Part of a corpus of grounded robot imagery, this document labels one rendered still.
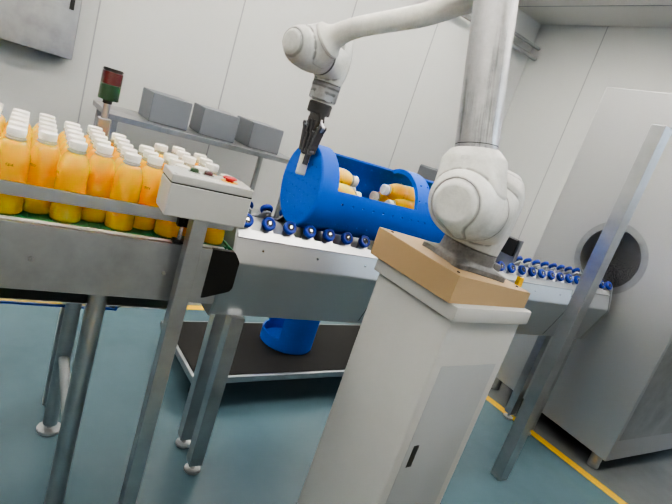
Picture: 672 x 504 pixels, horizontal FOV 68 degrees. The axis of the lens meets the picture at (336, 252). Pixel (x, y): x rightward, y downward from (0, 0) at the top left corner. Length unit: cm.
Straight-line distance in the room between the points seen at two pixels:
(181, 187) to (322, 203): 53
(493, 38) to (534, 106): 617
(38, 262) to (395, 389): 93
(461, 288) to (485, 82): 48
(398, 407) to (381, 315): 25
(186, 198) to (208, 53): 388
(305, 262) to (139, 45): 352
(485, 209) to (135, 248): 85
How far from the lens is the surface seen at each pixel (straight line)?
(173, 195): 120
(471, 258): 134
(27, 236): 132
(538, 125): 727
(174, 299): 133
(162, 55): 491
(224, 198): 123
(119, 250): 134
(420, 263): 129
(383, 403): 142
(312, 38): 145
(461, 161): 116
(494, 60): 123
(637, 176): 235
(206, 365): 191
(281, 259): 159
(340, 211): 162
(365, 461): 151
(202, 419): 186
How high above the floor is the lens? 131
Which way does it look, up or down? 14 degrees down
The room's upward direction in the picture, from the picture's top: 18 degrees clockwise
